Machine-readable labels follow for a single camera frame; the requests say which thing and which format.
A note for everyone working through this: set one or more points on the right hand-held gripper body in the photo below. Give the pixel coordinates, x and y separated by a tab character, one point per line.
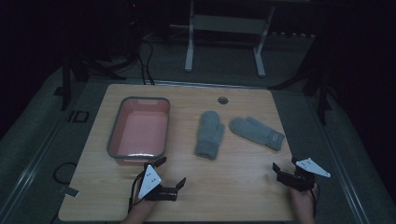
306	174

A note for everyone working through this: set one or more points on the grey mitten with label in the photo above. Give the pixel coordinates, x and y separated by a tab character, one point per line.
253	130

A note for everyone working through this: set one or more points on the pink basin with grey rim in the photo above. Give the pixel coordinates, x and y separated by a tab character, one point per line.
140	130

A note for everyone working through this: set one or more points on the white metal desk frame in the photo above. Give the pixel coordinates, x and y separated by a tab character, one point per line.
227	25

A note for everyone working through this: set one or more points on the person's right hand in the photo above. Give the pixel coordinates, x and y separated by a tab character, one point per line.
303	203

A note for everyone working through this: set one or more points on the black metal stand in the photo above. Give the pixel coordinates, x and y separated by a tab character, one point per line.
322	93
77	71

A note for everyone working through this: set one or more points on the person's left hand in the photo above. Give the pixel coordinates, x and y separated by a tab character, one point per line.
140	210

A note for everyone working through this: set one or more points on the plain grey mitten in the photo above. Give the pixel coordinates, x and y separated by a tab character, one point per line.
209	133

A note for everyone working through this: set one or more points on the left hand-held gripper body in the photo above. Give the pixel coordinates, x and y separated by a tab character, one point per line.
150	182

